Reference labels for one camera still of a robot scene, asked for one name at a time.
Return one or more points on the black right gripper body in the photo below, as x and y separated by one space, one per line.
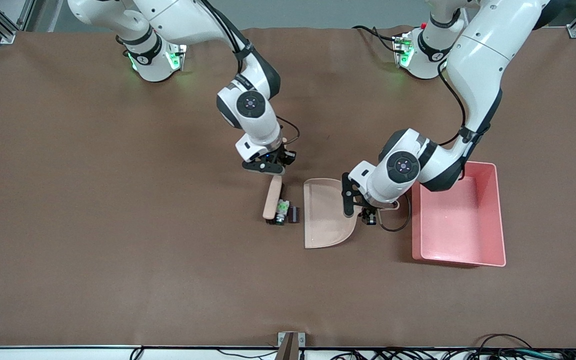
283 157

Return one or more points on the beige brush black bristles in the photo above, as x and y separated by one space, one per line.
271 200

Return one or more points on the beige plastic dustpan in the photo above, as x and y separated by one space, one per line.
325 220

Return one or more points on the small white push-button switch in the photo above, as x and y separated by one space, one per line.
282 209

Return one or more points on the small black electronic component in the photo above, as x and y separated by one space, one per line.
295 214

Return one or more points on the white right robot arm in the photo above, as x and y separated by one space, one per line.
178 20

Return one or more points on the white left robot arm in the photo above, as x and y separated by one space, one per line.
478 55

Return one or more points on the pink plastic bin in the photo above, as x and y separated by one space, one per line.
460 235

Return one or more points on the brown table cover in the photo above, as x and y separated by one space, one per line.
168 280

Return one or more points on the metal table edge bracket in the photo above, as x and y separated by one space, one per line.
283 340

